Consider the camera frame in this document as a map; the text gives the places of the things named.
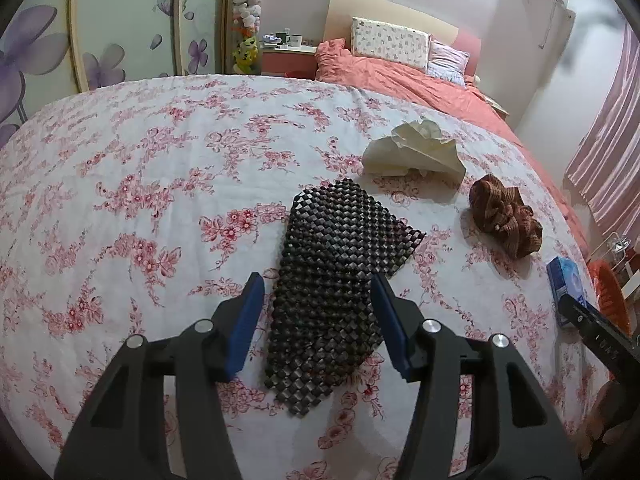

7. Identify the orange plastic basket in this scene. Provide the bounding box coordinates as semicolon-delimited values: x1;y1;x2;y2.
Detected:
587;259;634;337

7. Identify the cream crumpled cloth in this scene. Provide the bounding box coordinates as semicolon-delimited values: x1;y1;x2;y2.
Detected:
362;116;467;192

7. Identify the pink floral bedsheet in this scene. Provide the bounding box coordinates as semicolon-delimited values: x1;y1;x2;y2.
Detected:
0;73;607;480

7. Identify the pink striped pillow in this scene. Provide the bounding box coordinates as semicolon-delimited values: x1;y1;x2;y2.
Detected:
427;40;472;86

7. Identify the white wall air conditioner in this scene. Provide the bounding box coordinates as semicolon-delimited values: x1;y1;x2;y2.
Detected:
501;0;577;52

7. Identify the person's right hand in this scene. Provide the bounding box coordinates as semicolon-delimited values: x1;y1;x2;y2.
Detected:
585;380;630;453

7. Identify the white wire rack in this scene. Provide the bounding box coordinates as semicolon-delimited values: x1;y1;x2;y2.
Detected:
590;231;640;282

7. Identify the black mesh mat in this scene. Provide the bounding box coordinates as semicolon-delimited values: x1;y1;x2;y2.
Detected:
263;178;427;417

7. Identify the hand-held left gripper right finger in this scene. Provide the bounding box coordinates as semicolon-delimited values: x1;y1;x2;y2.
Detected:
369;272;583;480

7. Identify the pink striped curtain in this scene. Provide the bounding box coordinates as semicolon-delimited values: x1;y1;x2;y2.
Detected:
564;24;640;242

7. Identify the pink nightstand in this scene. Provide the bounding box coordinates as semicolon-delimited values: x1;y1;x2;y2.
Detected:
259;42;319;80

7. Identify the cream and pink headboard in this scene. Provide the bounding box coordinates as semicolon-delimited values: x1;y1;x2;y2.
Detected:
322;0;484;79

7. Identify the clear tube of plush toys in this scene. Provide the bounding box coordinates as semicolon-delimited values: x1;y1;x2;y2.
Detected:
227;0;266;76

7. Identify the wardrobe with purple flowers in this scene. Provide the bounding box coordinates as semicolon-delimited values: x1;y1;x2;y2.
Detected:
0;0;234;147

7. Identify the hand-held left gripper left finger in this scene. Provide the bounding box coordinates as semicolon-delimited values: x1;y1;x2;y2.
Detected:
54;271;266;480

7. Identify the floral pillow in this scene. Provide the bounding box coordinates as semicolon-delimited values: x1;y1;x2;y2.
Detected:
351;16;432;72

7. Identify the cream nightstand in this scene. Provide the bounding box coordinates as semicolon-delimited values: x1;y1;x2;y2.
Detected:
475;75;510;121

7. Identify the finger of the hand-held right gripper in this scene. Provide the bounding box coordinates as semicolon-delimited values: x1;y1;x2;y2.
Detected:
558;293;640;376

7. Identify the brown knitted cloth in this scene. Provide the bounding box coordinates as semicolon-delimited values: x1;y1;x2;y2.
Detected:
468;173;544;260

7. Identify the red duvet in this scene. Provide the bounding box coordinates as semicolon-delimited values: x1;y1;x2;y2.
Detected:
313;38;592;257

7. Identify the blue tissue pack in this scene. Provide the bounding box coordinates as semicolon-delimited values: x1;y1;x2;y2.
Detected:
545;255;586;331

